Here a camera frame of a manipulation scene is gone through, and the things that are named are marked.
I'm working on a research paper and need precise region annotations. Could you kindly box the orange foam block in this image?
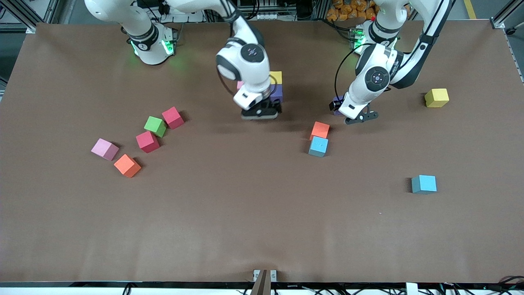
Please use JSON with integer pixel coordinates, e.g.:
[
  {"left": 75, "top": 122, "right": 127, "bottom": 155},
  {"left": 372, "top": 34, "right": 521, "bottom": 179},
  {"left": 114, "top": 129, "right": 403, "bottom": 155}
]
[
  {"left": 114, "top": 154, "right": 142, "bottom": 178},
  {"left": 310, "top": 122, "right": 330, "bottom": 141}
]

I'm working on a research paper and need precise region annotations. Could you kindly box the blue foam block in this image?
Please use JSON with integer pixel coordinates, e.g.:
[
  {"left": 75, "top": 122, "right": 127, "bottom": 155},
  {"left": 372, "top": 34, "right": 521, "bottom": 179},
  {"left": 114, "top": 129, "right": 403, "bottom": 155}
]
[
  {"left": 308, "top": 136, "right": 329, "bottom": 158},
  {"left": 411, "top": 175, "right": 437, "bottom": 194}
]

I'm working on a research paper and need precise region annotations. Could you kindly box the bag of orange items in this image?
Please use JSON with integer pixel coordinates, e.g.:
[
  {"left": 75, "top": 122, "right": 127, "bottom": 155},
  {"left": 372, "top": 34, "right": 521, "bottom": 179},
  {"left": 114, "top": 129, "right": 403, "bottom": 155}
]
[{"left": 327, "top": 0, "right": 379, "bottom": 21}]

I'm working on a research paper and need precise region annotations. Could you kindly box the black electronics rack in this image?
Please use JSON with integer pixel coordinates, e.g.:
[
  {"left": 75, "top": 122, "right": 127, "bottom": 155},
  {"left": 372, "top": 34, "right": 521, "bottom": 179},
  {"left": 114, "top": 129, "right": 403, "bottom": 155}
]
[{"left": 245, "top": 0, "right": 301, "bottom": 21}]

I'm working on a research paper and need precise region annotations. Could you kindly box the red foam block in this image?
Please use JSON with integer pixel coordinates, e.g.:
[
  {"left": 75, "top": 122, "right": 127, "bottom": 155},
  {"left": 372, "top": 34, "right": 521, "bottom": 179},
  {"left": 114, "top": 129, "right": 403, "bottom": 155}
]
[
  {"left": 162, "top": 107, "right": 185, "bottom": 130},
  {"left": 136, "top": 131, "right": 160, "bottom": 153}
]

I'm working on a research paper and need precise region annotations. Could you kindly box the large table cover mat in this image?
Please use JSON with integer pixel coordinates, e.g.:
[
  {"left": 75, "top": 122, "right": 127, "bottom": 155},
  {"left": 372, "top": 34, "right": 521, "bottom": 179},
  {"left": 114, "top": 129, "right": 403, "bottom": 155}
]
[{"left": 0, "top": 20, "right": 524, "bottom": 284}]

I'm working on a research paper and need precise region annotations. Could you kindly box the green foam block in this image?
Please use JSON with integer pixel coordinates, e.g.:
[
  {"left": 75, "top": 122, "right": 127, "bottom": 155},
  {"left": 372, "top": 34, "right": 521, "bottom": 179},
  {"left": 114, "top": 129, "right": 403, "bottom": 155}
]
[{"left": 144, "top": 116, "right": 167, "bottom": 138}]

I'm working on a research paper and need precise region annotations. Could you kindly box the white power strip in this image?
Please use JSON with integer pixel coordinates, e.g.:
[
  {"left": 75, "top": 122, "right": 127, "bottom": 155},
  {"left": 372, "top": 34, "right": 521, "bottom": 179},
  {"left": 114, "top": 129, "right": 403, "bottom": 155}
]
[{"left": 162, "top": 0, "right": 190, "bottom": 15}]

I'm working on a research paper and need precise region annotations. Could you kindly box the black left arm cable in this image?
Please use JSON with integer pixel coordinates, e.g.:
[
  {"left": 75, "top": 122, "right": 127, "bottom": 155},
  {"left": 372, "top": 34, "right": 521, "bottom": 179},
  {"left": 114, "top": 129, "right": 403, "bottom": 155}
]
[{"left": 334, "top": 43, "right": 363, "bottom": 108}]

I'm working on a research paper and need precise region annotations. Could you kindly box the metal clamp bracket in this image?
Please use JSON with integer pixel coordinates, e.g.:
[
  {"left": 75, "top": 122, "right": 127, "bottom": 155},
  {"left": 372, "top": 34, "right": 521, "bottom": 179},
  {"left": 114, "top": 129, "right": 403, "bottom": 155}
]
[{"left": 251, "top": 269, "right": 278, "bottom": 295}]

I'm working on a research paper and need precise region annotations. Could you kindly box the aluminium frame profile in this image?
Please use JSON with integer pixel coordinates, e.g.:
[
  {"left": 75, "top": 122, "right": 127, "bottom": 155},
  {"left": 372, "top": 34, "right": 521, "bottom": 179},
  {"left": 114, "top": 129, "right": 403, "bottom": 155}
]
[
  {"left": 0, "top": 0, "right": 58, "bottom": 34},
  {"left": 490, "top": 0, "right": 524, "bottom": 30}
]

